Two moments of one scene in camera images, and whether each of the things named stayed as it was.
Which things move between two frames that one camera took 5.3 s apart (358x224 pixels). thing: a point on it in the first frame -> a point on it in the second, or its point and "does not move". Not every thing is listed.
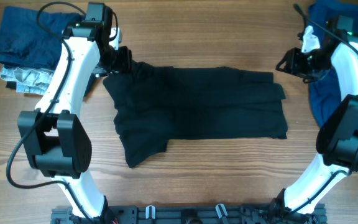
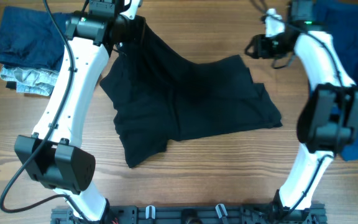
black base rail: (195, 214) does not move
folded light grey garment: (34, 81) does not move
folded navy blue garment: (21, 42) does not move
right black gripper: (291, 58) -> (260, 51)
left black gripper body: (117, 61) -> (131, 30)
